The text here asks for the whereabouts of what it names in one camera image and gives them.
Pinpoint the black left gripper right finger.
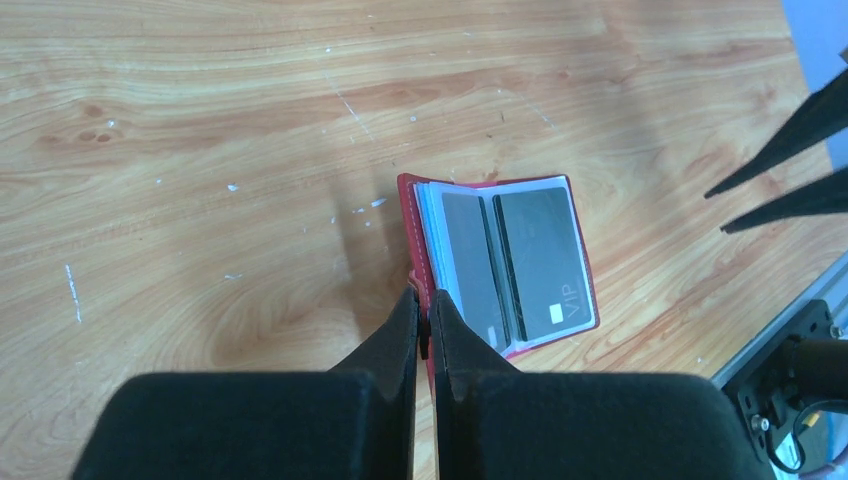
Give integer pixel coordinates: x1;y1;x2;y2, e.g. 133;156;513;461
429;290;773;479

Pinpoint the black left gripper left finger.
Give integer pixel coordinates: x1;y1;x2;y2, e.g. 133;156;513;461
72;289;420;479

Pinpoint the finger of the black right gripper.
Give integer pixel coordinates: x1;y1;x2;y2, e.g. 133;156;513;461
720;168;847;234
704;69;847;198

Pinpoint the red card holder wallet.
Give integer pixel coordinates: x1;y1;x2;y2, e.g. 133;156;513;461
397;173;600;358

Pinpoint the black VIP credit card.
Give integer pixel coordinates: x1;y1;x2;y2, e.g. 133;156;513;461
493;187;596;342

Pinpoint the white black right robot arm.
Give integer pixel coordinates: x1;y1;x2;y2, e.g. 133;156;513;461
705;72;847;405

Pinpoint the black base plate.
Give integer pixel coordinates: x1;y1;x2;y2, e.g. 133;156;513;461
716;299;847;474

